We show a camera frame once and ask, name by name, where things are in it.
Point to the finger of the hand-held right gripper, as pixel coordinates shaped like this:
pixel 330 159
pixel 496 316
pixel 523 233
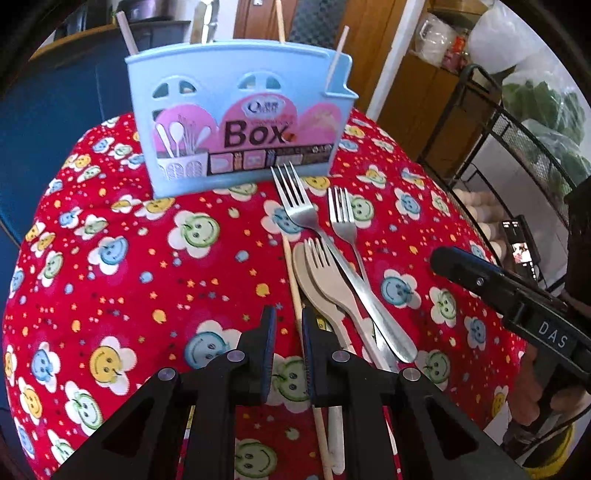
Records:
pixel 466 270

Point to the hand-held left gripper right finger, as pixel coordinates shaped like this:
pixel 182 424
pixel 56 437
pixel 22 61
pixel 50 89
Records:
pixel 307 350

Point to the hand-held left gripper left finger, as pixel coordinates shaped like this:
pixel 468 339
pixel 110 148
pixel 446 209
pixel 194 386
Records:
pixel 268 355

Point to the beige plastic fork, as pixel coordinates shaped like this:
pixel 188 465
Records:
pixel 328 286

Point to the beige plastic spoon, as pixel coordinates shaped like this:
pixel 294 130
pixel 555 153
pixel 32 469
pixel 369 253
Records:
pixel 304 281

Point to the small metal fork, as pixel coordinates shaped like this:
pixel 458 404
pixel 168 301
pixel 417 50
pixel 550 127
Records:
pixel 344 221

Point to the large metal fork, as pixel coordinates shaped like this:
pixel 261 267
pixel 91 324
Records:
pixel 295 203

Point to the light blue utensil box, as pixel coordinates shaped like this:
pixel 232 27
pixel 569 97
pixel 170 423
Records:
pixel 221 60

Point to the metal tongs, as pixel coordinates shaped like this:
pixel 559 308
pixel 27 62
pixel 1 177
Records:
pixel 203 23

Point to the person's right hand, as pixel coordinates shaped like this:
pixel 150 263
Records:
pixel 526 387

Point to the black phone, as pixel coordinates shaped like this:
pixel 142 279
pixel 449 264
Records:
pixel 517 240

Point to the tray of eggs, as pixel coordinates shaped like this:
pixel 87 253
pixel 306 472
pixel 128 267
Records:
pixel 480 207

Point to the person's black clothing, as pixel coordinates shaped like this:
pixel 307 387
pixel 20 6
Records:
pixel 579 240

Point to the yellow plastic object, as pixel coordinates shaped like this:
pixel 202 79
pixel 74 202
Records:
pixel 549 452

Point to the red floral tablecloth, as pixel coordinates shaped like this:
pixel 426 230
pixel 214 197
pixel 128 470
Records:
pixel 138 277

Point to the wooden shelf cabinet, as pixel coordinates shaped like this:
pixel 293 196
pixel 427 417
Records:
pixel 415 115

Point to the green leafy vegetables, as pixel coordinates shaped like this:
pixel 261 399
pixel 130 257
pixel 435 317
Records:
pixel 545 120

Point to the red packaged bottles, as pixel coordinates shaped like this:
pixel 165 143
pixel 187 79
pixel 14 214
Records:
pixel 455 50

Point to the white kettle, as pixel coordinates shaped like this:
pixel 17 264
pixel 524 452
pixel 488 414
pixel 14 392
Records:
pixel 436 41

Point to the white plastic bag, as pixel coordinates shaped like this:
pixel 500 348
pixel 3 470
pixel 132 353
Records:
pixel 508 32

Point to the wooden chopstick pair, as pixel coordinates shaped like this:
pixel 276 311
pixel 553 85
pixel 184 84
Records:
pixel 369 46

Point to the blue kitchen cabinet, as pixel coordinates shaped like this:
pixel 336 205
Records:
pixel 69 92

